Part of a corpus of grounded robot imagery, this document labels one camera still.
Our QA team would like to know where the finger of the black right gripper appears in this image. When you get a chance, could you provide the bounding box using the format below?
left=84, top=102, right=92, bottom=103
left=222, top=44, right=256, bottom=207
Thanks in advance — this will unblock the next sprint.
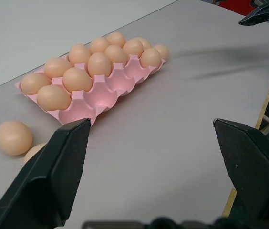
left=238, top=2, right=269, bottom=26

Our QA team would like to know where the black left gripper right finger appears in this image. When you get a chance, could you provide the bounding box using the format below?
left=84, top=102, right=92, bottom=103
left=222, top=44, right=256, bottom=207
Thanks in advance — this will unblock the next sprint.
left=212, top=118, right=269, bottom=229

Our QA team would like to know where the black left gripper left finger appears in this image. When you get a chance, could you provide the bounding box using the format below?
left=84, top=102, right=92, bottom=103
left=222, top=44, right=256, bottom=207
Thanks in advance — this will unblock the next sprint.
left=0, top=117, right=92, bottom=229

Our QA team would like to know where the pink plastic egg tray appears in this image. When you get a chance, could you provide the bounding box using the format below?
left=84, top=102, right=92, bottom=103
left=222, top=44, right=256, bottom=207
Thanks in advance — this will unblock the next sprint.
left=14, top=52, right=166, bottom=125

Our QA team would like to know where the red background object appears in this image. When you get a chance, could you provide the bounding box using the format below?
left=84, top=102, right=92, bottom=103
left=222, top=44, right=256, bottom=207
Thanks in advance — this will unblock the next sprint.
left=217, top=0, right=253, bottom=17

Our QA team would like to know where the beige egg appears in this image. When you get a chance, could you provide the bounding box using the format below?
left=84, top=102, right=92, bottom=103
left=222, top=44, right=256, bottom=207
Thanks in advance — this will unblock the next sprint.
left=62, top=67, right=93, bottom=93
left=23, top=142, right=48, bottom=166
left=21, top=73, right=52, bottom=95
left=89, top=37, right=111, bottom=54
left=87, top=52, right=113, bottom=78
left=68, top=43, right=92, bottom=65
left=140, top=48, right=162, bottom=68
left=153, top=44, right=169, bottom=60
left=104, top=44, right=128, bottom=65
left=0, top=120, right=33, bottom=156
left=106, top=32, right=126, bottom=48
left=44, top=57, right=73, bottom=78
left=122, top=39, right=144, bottom=58
left=37, top=85, right=71, bottom=111
left=136, top=37, right=152, bottom=50

